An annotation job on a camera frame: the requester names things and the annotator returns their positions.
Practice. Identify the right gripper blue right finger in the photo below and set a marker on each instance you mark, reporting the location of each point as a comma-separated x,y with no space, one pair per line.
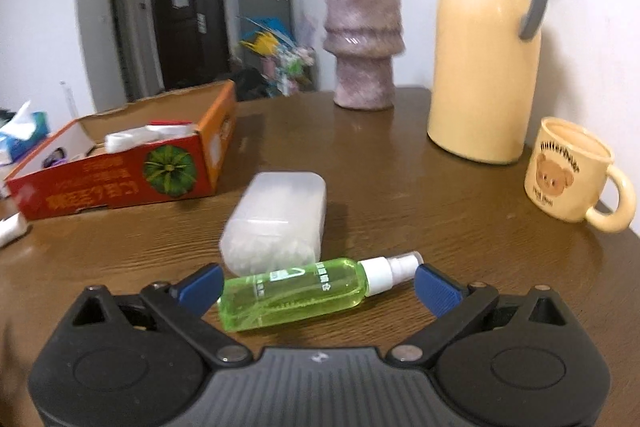
436,291

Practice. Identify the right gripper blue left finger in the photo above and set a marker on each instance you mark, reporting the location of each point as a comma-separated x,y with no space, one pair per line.
199,291

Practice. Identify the green spray bottle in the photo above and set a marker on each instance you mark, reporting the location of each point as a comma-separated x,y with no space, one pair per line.
301,293

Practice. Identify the white cotton swab box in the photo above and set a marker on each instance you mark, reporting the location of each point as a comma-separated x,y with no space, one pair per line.
278,224

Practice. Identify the orange cardboard box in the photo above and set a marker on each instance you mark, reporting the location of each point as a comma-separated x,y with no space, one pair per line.
114,160

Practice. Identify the red lint brush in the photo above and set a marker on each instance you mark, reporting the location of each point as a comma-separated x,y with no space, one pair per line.
168,123

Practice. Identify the yellow bear mug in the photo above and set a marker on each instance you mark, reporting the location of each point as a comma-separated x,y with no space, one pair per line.
567,173

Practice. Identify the blue tissue pack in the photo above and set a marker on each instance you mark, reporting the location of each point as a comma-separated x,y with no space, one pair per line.
22,134

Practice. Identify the dark brown entrance door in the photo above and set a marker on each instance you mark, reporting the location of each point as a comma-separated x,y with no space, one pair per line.
192,41

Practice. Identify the yellow thermos jug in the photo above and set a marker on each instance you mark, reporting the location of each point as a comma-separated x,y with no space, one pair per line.
485,71

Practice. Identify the pink textured vase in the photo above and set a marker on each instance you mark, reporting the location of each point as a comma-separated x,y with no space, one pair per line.
364,36

